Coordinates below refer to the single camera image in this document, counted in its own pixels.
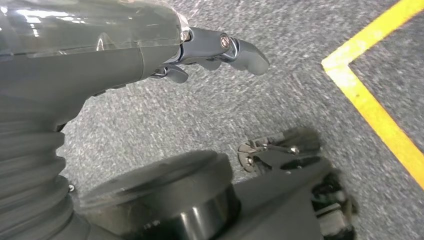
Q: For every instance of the black robot left leg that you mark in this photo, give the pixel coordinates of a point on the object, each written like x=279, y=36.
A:
x=165, y=185

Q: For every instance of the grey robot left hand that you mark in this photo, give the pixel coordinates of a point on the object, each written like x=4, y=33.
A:
x=82, y=59

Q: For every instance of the yellow floor tape square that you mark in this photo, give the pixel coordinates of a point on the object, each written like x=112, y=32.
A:
x=364, y=99

